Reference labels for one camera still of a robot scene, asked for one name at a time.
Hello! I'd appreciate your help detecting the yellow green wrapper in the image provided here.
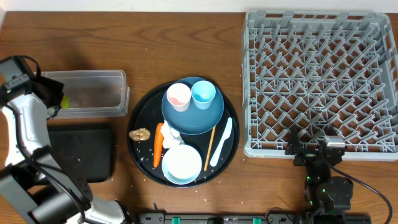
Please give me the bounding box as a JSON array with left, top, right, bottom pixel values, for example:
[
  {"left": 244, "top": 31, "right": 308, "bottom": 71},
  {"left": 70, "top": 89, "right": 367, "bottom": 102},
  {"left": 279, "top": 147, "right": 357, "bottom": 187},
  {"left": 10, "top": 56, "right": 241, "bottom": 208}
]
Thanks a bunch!
[{"left": 61, "top": 95, "right": 70, "bottom": 109}]

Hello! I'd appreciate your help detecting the brown walnut-like food scrap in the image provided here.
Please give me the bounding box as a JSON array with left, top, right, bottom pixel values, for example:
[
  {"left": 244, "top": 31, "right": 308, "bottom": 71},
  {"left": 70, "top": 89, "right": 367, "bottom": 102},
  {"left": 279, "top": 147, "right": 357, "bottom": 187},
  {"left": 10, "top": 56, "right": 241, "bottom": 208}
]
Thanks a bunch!
[{"left": 129, "top": 128, "right": 150, "bottom": 141}]

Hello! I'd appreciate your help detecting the light blue bowl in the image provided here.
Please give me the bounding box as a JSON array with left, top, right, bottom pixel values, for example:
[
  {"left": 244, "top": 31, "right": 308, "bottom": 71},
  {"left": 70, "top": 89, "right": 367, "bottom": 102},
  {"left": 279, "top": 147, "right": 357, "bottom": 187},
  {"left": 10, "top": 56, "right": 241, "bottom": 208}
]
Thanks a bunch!
[{"left": 162, "top": 144, "right": 202, "bottom": 185}]

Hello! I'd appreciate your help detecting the orange carrot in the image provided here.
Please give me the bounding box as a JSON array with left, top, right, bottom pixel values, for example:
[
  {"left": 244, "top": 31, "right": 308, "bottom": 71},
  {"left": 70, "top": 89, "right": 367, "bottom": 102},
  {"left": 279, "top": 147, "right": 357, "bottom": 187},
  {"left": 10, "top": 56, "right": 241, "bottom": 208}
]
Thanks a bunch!
[{"left": 153, "top": 123, "right": 164, "bottom": 168}]

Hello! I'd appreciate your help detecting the white napkin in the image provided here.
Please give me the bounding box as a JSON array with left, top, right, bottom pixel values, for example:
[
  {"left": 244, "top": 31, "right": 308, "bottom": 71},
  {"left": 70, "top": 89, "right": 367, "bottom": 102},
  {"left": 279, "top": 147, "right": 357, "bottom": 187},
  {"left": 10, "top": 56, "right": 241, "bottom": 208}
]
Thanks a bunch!
[{"left": 160, "top": 121, "right": 185, "bottom": 149}]

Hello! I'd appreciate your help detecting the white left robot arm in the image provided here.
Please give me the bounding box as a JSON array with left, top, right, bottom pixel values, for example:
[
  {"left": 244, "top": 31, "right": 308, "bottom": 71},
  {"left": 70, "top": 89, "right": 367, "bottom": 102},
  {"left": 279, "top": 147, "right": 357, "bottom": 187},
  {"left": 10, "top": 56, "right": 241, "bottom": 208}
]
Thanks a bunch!
[{"left": 1, "top": 73, "right": 130, "bottom": 223}]

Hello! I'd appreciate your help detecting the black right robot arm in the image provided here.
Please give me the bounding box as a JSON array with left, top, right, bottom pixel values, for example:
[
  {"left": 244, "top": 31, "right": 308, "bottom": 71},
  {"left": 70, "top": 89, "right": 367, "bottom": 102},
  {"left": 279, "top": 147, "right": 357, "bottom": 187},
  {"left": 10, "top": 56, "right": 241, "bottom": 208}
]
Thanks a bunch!
[{"left": 285, "top": 126, "right": 353, "bottom": 223}]

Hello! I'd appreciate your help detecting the grey dishwasher rack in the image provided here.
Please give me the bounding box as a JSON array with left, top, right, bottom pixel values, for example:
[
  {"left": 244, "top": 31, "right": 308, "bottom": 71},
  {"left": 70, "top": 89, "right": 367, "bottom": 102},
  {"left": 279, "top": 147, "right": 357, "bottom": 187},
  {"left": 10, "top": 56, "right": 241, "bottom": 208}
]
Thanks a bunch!
[{"left": 241, "top": 11, "right": 397, "bottom": 161}]

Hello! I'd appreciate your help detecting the clear plastic bin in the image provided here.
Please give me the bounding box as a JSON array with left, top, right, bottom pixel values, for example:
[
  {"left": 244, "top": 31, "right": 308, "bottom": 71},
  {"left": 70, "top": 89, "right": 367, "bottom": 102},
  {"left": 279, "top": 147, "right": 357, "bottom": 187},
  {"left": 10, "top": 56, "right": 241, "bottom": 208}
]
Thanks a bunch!
[{"left": 42, "top": 70, "right": 129, "bottom": 119}]

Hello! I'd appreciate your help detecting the black rectangular tray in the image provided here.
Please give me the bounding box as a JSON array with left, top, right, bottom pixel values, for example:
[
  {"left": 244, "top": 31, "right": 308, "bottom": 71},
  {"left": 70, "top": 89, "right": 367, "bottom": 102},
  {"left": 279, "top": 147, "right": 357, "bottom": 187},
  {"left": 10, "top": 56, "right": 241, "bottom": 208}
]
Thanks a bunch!
[{"left": 48, "top": 123, "right": 116, "bottom": 183}]

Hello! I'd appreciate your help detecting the wooden chopstick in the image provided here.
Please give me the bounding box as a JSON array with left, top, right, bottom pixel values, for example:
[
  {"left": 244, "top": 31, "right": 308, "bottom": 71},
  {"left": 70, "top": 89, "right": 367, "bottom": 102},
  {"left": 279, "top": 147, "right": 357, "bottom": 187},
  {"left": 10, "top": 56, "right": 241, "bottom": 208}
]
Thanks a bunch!
[{"left": 204, "top": 126, "right": 216, "bottom": 172}]

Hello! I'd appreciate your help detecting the light blue plastic knife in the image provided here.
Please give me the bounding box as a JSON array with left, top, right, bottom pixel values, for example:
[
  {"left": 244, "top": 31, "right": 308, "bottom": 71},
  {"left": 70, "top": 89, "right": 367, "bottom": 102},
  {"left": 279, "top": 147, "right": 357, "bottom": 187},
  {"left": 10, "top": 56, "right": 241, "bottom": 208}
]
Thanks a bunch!
[{"left": 210, "top": 117, "right": 233, "bottom": 167}]

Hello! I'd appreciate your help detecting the dark blue round plate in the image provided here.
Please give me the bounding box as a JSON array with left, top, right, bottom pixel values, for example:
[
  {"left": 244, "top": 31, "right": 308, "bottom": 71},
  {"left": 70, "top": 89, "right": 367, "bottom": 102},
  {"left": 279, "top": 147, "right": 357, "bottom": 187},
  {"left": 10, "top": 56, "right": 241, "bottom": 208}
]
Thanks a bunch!
[{"left": 161, "top": 87, "right": 224, "bottom": 135}]

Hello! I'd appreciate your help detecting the light blue plastic cup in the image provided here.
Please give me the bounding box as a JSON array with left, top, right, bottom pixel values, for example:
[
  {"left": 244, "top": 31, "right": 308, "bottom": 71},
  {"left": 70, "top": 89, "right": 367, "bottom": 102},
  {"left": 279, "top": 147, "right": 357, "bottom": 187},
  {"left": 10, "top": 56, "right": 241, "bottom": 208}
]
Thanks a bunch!
[{"left": 191, "top": 80, "right": 216, "bottom": 110}]

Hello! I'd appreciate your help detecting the black round tray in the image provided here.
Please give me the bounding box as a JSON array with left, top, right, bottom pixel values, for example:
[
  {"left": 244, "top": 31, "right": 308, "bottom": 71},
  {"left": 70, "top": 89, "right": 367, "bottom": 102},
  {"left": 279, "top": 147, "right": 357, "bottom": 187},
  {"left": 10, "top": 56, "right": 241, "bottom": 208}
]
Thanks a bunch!
[{"left": 127, "top": 83, "right": 239, "bottom": 188}]

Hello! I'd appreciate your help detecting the pink plastic cup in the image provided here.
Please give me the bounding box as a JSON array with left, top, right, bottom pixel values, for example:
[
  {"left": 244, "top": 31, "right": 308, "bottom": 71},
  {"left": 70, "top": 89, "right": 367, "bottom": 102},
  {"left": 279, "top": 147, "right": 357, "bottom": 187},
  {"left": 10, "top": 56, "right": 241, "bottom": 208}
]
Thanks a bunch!
[{"left": 166, "top": 83, "right": 191, "bottom": 112}]

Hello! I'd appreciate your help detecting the black rail with green clips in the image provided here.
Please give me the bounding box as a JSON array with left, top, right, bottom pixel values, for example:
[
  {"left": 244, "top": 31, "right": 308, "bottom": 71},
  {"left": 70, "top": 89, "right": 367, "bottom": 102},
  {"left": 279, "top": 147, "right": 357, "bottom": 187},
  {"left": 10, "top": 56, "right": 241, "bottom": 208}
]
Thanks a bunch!
[{"left": 137, "top": 212, "right": 372, "bottom": 224}]

